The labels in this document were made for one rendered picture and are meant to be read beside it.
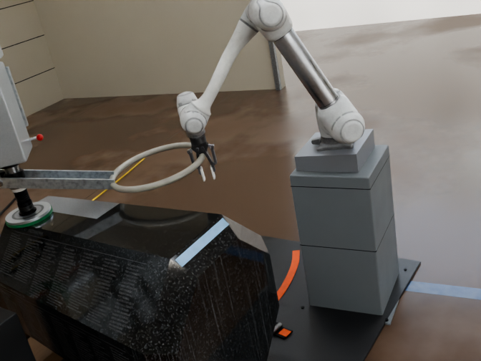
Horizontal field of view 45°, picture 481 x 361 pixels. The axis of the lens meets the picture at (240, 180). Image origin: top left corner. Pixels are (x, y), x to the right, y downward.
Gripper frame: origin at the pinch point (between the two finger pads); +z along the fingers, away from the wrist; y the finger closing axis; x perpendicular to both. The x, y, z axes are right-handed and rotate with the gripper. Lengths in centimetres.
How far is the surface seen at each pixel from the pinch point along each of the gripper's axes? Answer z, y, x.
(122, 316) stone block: 17, 30, 80
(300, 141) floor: 96, -38, -259
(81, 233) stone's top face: -2, 52, 42
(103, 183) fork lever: -11.1, 46.8, 12.7
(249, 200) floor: 91, 6, -146
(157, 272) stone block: 4, 13, 74
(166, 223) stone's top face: 0.6, 13.8, 43.4
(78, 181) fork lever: -15, 57, 15
